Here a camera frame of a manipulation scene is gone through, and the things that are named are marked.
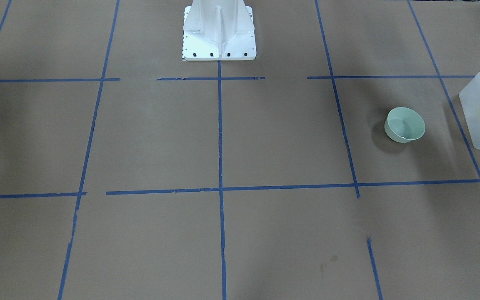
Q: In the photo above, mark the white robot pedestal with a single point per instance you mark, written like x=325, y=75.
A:
x=218, y=30

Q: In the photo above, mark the green bowl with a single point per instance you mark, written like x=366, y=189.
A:
x=404, y=125

